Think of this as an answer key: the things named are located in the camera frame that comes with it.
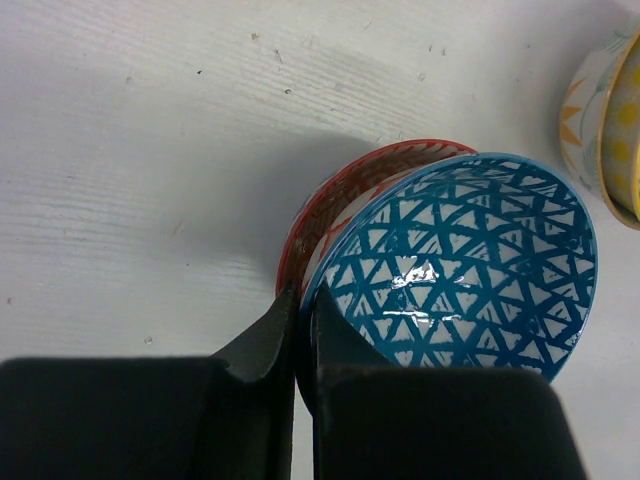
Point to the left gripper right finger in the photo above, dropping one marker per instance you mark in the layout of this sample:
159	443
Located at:
374	420

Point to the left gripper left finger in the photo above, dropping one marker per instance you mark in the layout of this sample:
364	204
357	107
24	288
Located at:
228	415

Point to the black bowl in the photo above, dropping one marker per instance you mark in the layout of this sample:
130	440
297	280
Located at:
485	260

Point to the red patterned glass bowl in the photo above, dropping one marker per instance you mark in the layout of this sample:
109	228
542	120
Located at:
340	189

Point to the white floral pattern bowl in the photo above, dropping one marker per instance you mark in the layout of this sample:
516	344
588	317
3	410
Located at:
583	108

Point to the blue yellow sun bowl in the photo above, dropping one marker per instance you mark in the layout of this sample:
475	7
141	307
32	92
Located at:
620	142

